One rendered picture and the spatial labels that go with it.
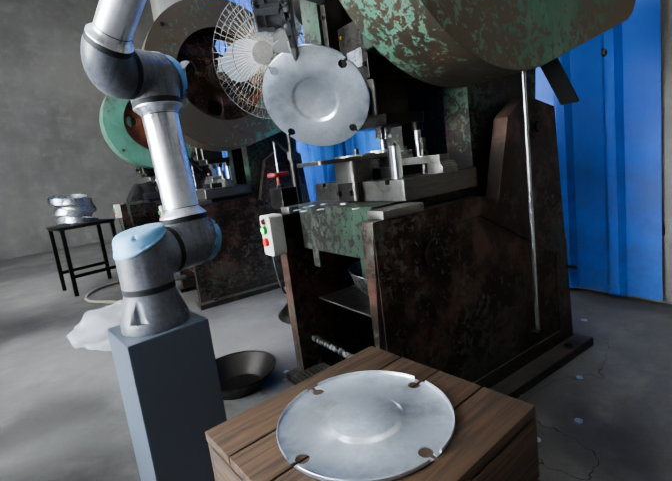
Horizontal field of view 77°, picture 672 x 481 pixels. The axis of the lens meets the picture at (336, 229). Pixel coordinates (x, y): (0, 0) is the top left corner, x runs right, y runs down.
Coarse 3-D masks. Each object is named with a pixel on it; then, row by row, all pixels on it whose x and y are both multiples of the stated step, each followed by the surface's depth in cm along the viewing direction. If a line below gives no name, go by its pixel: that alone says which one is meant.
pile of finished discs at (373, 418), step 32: (320, 384) 82; (352, 384) 80; (384, 384) 79; (288, 416) 73; (320, 416) 72; (352, 416) 69; (384, 416) 68; (416, 416) 68; (448, 416) 67; (288, 448) 65; (320, 448) 64; (352, 448) 63; (384, 448) 62; (416, 448) 61; (352, 480) 56; (384, 480) 55
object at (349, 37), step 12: (348, 24) 126; (348, 36) 127; (348, 48) 128; (360, 48) 123; (360, 60) 124; (372, 84) 122; (384, 84) 124; (396, 84) 126; (372, 96) 123; (384, 96) 124; (396, 96) 127; (372, 108) 124; (384, 108) 124; (396, 108) 127
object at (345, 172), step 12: (348, 156) 123; (360, 156) 121; (372, 156) 123; (384, 156) 126; (336, 168) 129; (348, 168) 124; (360, 168) 124; (336, 180) 130; (348, 180) 125; (360, 180) 124; (348, 192) 124; (360, 192) 124
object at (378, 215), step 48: (528, 96) 132; (384, 240) 102; (432, 240) 111; (480, 240) 124; (528, 240) 137; (384, 288) 103; (432, 288) 114; (480, 288) 125; (528, 288) 139; (384, 336) 105; (432, 336) 115; (480, 336) 126; (528, 336) 141; (576, 336) 155; (480, 384) 127; (528, 384) 131
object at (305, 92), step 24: (312, 48) 103; (288, 72) 108; (312, 72) 107; (336, 72) 106; (360, 72) 105; (264, 96) 114; (288, 96) 113; (312, 96) 112; (336, 96) 111; (360, 96) 109; (288, 120) 118; (312, 120) 117; (336, 120) 116; (360, 120) 114; (312, 144) 122
